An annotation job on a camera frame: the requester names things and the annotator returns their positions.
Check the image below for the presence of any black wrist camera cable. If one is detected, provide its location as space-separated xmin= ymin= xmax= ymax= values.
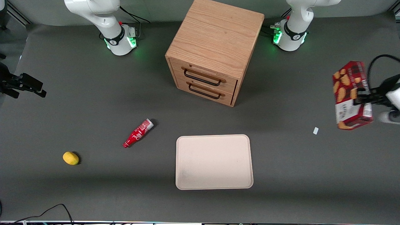
xmin=367 ymin=54 xmax=400 ymax=92

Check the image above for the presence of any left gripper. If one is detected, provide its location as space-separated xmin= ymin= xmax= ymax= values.
xmin=353 ymin=74 xmax=400 ymax=110

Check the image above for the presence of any black left arm base cable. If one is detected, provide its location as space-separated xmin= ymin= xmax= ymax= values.
xmin=262 ymin=10 xmax=293 ymax=35

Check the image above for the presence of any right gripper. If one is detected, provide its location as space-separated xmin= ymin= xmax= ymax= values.
xmin=0 ymin=62 xmax=47 ymax=99

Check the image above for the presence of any wooden drawer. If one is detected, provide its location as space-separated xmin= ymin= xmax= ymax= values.
xmin=175 ymin=77 xmax=235 ymax=105
xmin=170 ymin=59 xmax=238 ymax=94

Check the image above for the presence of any black cable on table edge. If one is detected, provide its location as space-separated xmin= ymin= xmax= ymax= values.
xmin=0 ymin=204 xmax=74 ymax=225

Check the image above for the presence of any wooden two-drawer cabinet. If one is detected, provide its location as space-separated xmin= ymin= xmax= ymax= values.
xmin=165 ymin=0 xmax=265 ymax=108

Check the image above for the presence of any red cola bottle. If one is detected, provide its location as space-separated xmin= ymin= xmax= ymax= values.
xmin=122 ymin=118 xmax=154 ymax=148

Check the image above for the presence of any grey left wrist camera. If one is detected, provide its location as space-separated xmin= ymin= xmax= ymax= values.
xmin=377 ymin=110 xmax=400 ymax=125

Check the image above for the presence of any black metal drawer handle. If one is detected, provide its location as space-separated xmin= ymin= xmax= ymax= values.
xmin=184 ymin=69 xmax=222 ymax=87
xmin=188 ymin=83 xmax=221 ymax=100

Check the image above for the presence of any black right arm base cable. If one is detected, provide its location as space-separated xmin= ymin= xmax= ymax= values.
xmin=119 ymin=6 xmax=151 ymax=38

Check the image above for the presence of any beige rectangular tray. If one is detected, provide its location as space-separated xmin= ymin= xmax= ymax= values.
xmin=176 ymin=134 xmax=254 ymax=190

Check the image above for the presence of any yellow lemon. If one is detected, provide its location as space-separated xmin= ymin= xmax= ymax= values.
xmin=62 ymin=152 xmax=79 ymax=165

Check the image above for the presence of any red cookie box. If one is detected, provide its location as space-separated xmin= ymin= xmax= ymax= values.
xmin=332 ymin=61 xmax=374 ymax=131

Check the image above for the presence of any black arm base cable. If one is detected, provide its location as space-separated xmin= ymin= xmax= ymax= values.
xmin=119 ymin=6 xmax=151 ymax=38
xmin=262 ymin=10 xmax=293 ymax=35

